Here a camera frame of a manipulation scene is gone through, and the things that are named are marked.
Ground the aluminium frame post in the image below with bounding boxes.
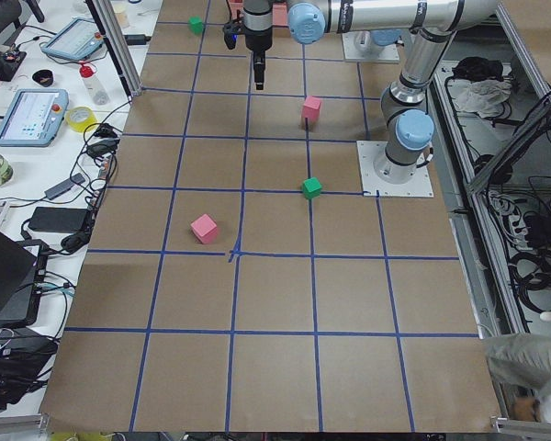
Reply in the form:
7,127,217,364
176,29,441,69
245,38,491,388
85,0,142,98

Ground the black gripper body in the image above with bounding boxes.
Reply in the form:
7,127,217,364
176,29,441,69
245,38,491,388
244,27,273,56

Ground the red capped squeeze bottle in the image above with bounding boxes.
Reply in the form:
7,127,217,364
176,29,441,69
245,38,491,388
79,63,109,106

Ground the brown paper table cover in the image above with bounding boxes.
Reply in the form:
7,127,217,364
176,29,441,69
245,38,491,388
41,1,499,432

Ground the black laptop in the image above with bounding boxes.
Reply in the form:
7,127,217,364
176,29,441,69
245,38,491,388
0,232,47,329

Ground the green cube far corner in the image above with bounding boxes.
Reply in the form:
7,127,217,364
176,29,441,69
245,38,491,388
188,16,205,35

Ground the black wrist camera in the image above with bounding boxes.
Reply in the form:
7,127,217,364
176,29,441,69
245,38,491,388
222,20,243,51

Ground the near teach pendant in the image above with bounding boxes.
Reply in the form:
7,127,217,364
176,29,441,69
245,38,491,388
0,89,69,147

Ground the pink cube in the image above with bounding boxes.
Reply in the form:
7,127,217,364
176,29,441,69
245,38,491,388
190,213,219,244

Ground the yellow tape roll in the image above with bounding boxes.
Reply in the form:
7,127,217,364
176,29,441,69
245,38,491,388
64,107,97,133

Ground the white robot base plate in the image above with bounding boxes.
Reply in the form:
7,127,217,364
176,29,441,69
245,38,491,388
356,141,433,198

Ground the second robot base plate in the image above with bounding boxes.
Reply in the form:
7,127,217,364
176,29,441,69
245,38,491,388
343,28,401,64

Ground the far teach pendant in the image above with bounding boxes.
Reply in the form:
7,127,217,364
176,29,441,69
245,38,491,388
40,17,104,62

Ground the teach pendant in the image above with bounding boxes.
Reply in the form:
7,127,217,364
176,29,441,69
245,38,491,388
40,17,104,62
0,89,69,147

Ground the pink plastic bin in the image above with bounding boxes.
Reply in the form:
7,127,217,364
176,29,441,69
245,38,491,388
228,0,287,27

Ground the black small bowl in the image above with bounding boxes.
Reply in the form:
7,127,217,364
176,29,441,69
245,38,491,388
32,69,54,87

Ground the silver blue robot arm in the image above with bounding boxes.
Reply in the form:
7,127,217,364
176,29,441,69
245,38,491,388
286,1,498,184

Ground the black power adapter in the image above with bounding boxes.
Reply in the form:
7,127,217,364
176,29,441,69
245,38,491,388
28,207,88,233

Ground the green cube near base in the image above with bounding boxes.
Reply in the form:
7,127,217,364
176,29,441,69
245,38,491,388
301,176,322,200

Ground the person in beige clothes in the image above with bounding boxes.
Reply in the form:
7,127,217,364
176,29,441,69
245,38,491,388
483,333,551,424

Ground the grey usb hub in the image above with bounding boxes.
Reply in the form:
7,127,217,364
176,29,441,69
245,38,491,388
44,173,85,200

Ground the black and white cloth pile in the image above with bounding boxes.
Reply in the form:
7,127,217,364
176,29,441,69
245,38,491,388
452,57,512,119

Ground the tall pink block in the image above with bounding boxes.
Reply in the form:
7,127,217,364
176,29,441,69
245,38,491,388
301,96,322,128

